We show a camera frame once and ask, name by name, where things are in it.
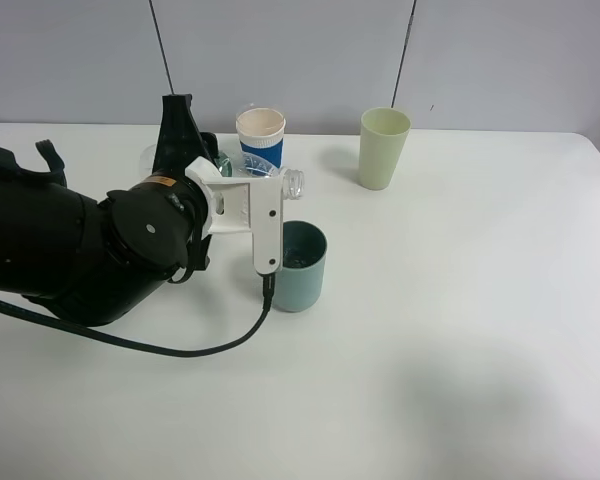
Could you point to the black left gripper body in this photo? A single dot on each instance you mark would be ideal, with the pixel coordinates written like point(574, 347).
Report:
point(180, 143)

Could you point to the clear bottle green label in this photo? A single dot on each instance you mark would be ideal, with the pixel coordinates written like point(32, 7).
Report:
point(239, 164)

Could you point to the teal plastic cup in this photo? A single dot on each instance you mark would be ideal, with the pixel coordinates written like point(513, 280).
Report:
point(299, 281)

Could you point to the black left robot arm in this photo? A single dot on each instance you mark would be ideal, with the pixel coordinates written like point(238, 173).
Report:
point(90, 262)

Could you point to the blue sleeved paper cup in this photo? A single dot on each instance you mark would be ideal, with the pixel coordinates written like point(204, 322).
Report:
point(261, 132)

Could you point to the pale green plastic cup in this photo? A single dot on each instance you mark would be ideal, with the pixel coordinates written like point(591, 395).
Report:
point(382, 138)

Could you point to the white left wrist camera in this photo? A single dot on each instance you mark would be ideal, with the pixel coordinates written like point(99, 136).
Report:
point(244, 204)

